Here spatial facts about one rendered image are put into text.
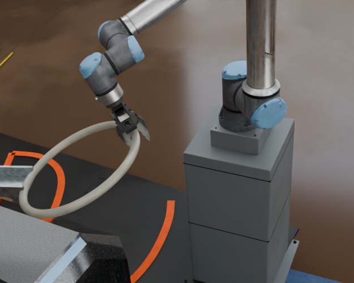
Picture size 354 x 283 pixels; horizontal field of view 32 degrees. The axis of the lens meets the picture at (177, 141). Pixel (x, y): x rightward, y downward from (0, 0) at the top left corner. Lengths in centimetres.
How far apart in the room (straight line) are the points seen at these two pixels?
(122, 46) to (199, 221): 115
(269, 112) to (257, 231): 66
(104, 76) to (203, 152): 79
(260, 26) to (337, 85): 257
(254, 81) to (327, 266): 133
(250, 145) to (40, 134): 215
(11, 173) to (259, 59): 102
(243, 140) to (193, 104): 193
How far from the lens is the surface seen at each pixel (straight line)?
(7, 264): 249
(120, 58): 213
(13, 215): 268
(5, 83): 522
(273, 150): 276
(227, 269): 318
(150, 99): 470
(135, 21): 225
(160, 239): 354
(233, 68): 264
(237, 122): 270
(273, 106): 248
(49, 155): 244
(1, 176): 248
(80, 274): 248
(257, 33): 234
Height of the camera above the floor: 255
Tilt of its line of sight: 37 degrees down
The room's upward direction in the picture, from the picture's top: 5 degrees counter-clockwise
